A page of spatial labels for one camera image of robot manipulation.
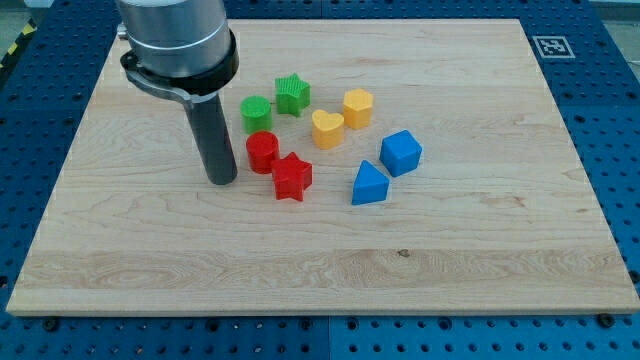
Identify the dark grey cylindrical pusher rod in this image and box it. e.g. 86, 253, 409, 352
186, 93, 237, 185

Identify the red star block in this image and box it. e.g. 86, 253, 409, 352
271, 152, 313, 201

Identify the blue triangle block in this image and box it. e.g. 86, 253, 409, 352
351, 160, 390, 205

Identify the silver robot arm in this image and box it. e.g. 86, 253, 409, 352
116, 0, 239, 185

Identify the green star block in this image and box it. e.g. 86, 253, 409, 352
275, 73, 311, 117

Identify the green cylinder block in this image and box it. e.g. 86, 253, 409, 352
240, 96, 272, 134

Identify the red cylinder block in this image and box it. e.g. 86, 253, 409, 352
245, 130, 279, 174

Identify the yellow heart block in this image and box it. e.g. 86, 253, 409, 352
312, 110, 344, 150

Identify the yellow hexagon block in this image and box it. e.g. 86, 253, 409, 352
343, 88, 374, 130

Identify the wooden board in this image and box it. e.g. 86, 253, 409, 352
7, 19, 639, 317

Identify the blue cube block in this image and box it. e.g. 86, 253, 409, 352
379, 130, 423, 177

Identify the white fiducial marker tag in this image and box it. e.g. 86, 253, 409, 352
533, 35, 575, 59

